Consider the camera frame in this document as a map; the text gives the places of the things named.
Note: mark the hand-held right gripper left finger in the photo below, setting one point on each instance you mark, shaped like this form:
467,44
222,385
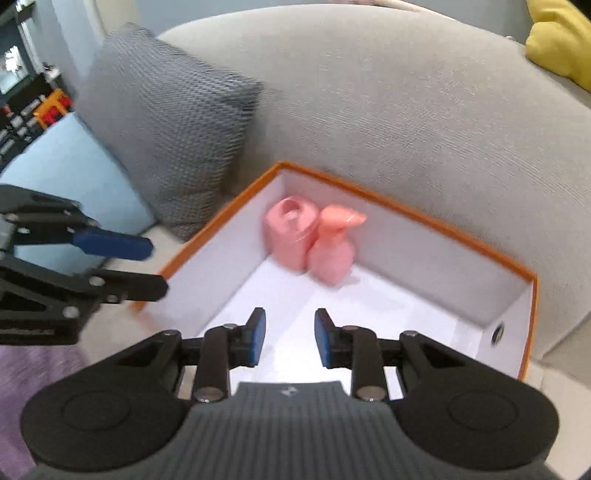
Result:
258,336

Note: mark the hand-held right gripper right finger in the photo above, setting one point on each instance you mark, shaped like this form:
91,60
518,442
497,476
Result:
323,340

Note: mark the purple rug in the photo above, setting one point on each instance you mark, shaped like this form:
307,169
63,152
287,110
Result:
23,378

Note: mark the light blue cushion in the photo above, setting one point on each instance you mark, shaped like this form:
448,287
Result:
69,170

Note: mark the pink jug bottle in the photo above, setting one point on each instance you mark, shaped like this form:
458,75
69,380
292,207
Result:
286,240

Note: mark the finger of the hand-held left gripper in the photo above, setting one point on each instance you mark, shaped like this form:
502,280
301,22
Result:
134,287
115,245

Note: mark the black shelf unit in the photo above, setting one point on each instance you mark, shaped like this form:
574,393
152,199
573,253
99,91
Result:
18,110

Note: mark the orange crate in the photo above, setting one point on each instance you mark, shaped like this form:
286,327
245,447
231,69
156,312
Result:
53,107

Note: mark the grey sofa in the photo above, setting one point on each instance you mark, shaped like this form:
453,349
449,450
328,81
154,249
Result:
392,115

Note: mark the yellow cushion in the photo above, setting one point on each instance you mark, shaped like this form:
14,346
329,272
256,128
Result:
558,41

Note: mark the grey woven cushion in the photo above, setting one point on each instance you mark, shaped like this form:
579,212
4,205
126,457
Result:
161,129

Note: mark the pink spray bottle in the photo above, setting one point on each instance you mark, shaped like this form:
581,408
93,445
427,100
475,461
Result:
332,258

